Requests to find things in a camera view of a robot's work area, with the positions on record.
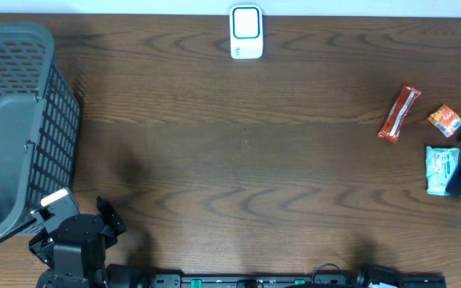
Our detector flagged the white barcode scanner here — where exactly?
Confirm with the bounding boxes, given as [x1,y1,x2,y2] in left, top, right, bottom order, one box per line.
[229,4,264,60]

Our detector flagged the teal wet wipes pack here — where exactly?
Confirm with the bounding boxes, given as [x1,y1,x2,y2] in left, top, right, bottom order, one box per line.
[426,146,459,196]

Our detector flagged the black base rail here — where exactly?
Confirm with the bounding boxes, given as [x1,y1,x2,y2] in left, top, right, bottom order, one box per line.
[147,263,447,288]

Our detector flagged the red chocolate bar wrapper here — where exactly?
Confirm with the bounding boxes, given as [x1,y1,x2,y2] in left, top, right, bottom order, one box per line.
[376,85,421,143]

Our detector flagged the grey plastic basket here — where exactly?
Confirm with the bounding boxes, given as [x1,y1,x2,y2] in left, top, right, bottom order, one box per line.
[0,22,81,237]

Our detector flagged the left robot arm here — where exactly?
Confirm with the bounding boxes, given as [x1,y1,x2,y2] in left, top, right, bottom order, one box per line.
[29,189,149,288]

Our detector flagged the orange snack packet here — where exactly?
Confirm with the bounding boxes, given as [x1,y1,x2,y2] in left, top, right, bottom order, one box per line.
[427,105,461,138]

